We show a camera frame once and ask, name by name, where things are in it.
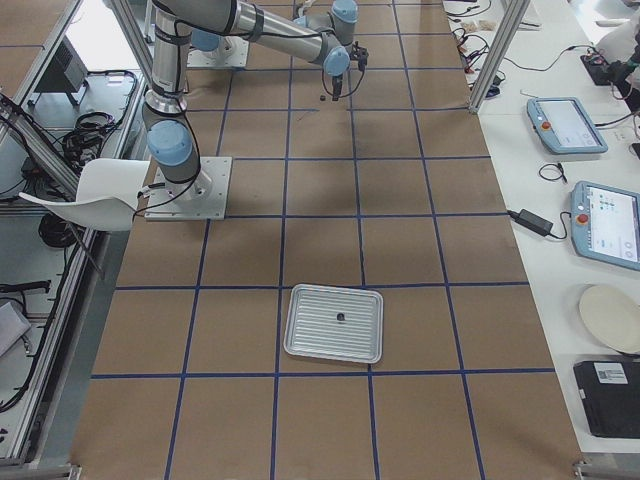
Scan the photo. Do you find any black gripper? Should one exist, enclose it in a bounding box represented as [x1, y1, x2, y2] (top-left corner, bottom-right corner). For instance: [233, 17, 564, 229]
[331, 74, 344, 100]
[350, 42, 368, 68]

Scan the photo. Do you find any upper blue teach pendant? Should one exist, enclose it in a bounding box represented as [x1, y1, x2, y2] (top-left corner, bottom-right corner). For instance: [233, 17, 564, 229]
[526, 97, 608, 155]

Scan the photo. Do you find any blue teach pendant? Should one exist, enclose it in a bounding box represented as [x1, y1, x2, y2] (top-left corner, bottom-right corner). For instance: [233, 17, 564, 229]
[526, 97, 608, 155]
[570, 181, 639, 271]

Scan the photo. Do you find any black power brick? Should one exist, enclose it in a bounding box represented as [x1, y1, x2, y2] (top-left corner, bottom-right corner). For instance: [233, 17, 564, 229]
[507, 209, 553, 237]

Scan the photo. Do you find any white plastic chair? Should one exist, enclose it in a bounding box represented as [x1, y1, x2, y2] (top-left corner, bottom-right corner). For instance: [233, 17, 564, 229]
[19, 158, 150, 231]

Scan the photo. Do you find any lower blue teach pendant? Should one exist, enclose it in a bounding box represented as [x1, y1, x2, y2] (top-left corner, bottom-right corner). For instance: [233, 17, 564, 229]
[570, 181, 639, 271]

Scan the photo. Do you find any white round plate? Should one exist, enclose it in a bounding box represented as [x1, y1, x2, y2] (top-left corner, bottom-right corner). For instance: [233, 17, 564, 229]
[579, 285, 639, 355]

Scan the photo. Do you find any black flat box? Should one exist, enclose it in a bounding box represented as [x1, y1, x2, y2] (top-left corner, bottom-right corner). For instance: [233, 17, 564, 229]
[573, 361, 639, 439]

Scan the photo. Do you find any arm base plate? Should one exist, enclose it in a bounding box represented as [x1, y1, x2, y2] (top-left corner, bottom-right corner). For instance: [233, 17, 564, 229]
[143, 157, 232, 221]
[187, 35, 249, 70]

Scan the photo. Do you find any aluminium frame post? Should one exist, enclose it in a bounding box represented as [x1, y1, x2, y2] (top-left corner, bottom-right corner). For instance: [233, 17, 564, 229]
[468, 0, 530, 114]

